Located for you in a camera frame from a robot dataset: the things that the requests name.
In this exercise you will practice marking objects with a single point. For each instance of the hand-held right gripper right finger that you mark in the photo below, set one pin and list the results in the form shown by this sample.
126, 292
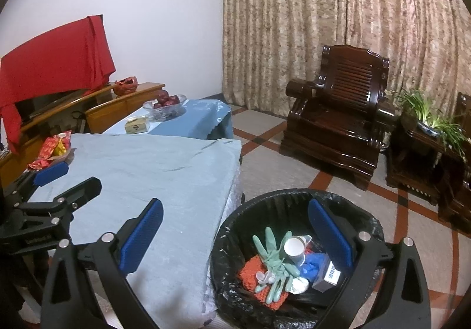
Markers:
331, 237

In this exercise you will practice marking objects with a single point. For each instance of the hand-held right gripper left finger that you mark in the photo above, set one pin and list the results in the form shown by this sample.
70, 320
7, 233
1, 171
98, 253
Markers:
141, 237

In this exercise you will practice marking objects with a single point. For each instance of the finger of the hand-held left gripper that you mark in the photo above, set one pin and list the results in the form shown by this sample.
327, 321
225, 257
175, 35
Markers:
81, 193
51, 172

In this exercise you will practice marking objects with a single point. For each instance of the blue plastic glove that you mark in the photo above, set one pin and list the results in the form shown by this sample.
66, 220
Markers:
312, 266

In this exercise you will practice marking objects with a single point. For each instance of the white and blue box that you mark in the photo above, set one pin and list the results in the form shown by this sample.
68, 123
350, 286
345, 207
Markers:
331, 275

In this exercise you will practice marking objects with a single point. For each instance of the white paper cup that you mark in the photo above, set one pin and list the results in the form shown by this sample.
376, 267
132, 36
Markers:
292, 250

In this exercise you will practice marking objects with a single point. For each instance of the white tissue wad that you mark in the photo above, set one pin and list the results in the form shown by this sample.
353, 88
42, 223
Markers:
300, 285

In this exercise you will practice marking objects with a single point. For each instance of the green rubber glove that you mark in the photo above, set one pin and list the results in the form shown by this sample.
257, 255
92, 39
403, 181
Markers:
278, 288
270, 248

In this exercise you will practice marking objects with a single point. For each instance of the orange knitted cloth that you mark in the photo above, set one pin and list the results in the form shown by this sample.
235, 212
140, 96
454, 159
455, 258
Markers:
250, 270

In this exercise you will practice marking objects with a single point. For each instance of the trash bin with black bag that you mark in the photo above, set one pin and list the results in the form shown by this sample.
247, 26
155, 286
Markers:
239, 218

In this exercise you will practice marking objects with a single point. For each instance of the red snack packet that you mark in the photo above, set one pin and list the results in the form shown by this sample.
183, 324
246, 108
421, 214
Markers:
49, 145
38, 165

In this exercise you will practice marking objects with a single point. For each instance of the yellow snack packet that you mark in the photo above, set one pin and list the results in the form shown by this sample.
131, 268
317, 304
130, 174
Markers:
61, 148

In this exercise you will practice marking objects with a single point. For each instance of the grey-blue blanket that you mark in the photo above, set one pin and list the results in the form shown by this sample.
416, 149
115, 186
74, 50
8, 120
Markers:
147, 174

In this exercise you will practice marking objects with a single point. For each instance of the television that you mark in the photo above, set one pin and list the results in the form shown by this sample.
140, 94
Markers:
48, 104

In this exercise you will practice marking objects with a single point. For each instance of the tissue box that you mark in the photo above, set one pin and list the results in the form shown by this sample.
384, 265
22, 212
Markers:
136, 126

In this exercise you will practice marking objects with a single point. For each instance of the wooden cabinet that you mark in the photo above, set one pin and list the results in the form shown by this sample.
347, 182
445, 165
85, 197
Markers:
128, 101

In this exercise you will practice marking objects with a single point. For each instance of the dark wooden side table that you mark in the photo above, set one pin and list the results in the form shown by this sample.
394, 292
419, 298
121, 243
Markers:
415, 167

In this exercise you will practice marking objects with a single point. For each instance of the red cloth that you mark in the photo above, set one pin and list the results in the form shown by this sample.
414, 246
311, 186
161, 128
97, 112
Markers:
51, 60

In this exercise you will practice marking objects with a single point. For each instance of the red bag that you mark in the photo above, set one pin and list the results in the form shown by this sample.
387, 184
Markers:
126, 85

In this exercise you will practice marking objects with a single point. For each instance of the glass fruit bowl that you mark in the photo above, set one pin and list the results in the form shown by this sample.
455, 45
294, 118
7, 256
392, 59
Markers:
165, 112

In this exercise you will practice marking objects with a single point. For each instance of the red apple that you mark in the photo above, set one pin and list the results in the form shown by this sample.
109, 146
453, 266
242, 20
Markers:
162, 97
173, 100

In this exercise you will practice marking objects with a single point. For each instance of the blue tablecloth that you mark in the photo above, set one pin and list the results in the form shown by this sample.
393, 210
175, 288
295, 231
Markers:
198, 115

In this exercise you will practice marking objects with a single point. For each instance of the potted green plant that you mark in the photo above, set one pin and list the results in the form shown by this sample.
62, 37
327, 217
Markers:
419, 104

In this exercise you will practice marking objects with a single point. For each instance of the patterned beige curtain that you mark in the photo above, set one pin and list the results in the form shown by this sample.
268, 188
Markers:
312, 20

